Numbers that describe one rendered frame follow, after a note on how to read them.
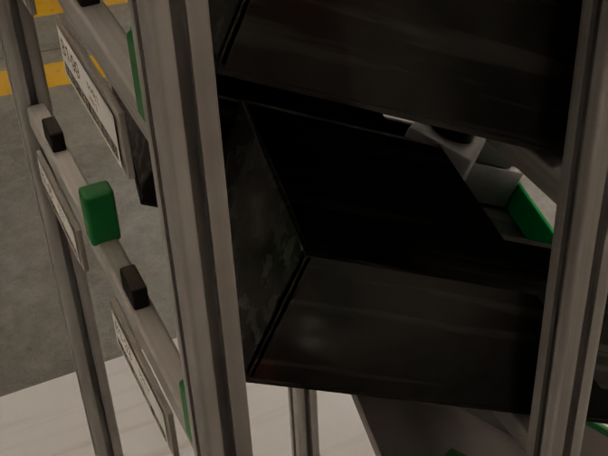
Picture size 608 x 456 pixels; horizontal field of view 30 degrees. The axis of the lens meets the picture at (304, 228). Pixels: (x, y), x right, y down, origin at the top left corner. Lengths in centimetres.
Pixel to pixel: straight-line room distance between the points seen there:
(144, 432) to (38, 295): 154
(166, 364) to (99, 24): 16
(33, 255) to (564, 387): 227
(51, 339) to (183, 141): 216
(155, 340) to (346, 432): 57
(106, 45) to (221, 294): 10
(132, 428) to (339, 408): 20
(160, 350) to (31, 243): 225
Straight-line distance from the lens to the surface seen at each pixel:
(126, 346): 57
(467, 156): 69
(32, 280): 267
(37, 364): 246
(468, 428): 77
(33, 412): 115
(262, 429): 109
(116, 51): 43
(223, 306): 40
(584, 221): 48
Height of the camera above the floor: 167
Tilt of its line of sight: 38 degrees down
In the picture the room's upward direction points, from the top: 3 degrees counter-clockwise
